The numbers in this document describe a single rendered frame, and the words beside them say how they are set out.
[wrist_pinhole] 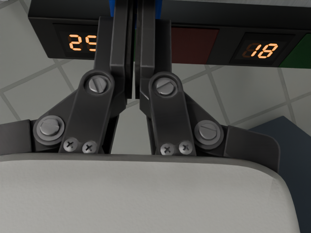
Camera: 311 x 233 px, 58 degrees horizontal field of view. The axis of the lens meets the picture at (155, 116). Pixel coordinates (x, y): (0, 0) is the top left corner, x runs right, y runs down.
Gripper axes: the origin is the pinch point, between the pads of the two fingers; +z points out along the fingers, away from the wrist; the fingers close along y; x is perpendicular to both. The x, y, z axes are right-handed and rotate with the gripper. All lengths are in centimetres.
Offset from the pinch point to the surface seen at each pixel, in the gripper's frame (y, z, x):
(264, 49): 8.0, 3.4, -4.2
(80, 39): -3.4, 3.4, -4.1
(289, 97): 47, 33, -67
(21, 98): -36, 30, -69
